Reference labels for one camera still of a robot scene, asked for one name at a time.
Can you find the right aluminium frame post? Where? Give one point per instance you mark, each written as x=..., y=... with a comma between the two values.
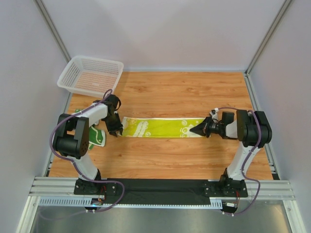
x=271, y=31

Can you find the aluminium frame post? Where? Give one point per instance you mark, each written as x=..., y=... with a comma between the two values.
x=271, y=31
x=52, y=28

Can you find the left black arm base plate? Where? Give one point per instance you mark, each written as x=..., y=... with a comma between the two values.
x=83, y=187

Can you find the dark green patterned towel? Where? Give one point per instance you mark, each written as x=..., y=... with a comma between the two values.
x=96, y=136

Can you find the black cloth strip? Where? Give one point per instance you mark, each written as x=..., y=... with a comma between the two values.
x=157, y=192

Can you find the aluminium front rail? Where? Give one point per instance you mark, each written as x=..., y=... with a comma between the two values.
x=61, y=186

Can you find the white plastic mesh basket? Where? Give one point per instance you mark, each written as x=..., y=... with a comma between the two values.
x=90, y=76

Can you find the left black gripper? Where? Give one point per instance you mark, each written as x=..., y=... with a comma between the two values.
x=114, y=124

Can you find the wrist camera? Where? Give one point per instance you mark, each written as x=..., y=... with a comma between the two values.
x=114, y=100
x=227, y=117

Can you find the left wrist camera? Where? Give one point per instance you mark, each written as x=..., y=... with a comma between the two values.
x=114, y=100

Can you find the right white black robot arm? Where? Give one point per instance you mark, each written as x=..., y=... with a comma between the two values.
x=252, y=130

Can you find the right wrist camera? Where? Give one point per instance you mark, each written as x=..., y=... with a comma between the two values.
x=227, y=117

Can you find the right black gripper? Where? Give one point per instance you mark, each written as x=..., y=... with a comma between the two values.
x=207, y=128

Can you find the left aluminium frame post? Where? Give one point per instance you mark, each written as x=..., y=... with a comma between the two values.
x=52, y=28

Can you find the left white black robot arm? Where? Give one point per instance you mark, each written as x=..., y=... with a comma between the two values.
x=70, y=138

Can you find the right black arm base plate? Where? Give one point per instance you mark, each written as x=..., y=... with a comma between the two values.
x=215, y=189

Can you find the yellow-green crocodile towel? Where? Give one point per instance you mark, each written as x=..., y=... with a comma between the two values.
x=159, y=127

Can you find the grey slotted cable duct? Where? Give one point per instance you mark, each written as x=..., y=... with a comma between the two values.
x=89, y=202

